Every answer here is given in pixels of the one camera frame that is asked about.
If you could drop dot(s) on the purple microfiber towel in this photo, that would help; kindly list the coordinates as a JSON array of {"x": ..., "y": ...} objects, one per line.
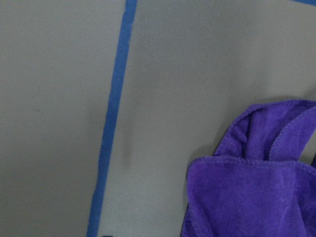
[{"x": 254, "y": 185}]

